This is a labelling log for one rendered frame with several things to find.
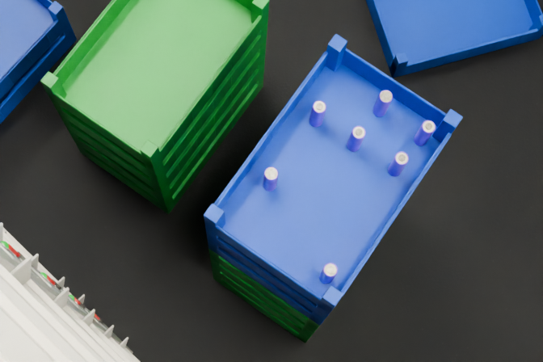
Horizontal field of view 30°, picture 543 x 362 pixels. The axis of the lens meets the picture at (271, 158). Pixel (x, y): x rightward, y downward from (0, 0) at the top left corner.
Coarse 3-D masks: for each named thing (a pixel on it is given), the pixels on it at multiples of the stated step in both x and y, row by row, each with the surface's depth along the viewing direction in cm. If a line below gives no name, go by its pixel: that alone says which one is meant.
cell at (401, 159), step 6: (396, 156) 131; (402, 156) 131; (408, 156) 131; (396, 162) 131; (402, 162) 131; (390, 168) 135; (396, 168) 133; (402, 168) 133; (390, 174) 136; (396, 174) 135
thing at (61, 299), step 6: (66, 288) 102; (60, 294) 102; (66, 294) 103; (54, 300) 101; (60, 300) 102; (66, 300) 105; (60, 306) 105; (66, 306) 106; (66, 312) 106; (72, 312) 106; (72, 318) 106; (78, 318) 106; (78, 324) 106; (84, 324) 106; (84, 330) 106; (90, 330) 106; (90, 336) 106; (96, 336) 106; (96, 342) 105; (102, 342) 106; (102, 348) 105; (108, 348) 105; (108, 354) 105; (114, 354) 105; (114, 360) 105; (120, 360) 105
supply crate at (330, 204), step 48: (336, 48) 133; (336, 96) 139; (288, 144) 138; (336, 144) 138; (384, 144) 138; (432, 144) 138; (240, 192) 136; (288, 192) 136; (336, 192) 136; (384, 192) 136; (240, 240) 134; (288, 240) 134; (336, 240) 134; (336, 288) 125
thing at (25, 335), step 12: (0, 300) 49; (0, 312) 49; (12, 312) 49; (0, 324) 48; (12, 324) 48; (24, 324) 49; (0, 336) 48; (12, 336) 48; (24, 336) 48; (36, 336) 48; (0, 348) 48; (12, 348) 48; (24, 348) 48; (36, 348) 48; (48, 348) 48; (12, 360) 48; (24, 360) 48; (36, 360) 48; (48, 360) 48; (60, 360) 48
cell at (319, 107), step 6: (318, 102) 133; (324, 102) 133; (312, 108) 133; (318, 108) 132; (324, 108) 132; (312, 114) 134; (318, 114) 133; (324, 114) 134; (312, 120) 136; (318, 120) 135; (318, 126) 138
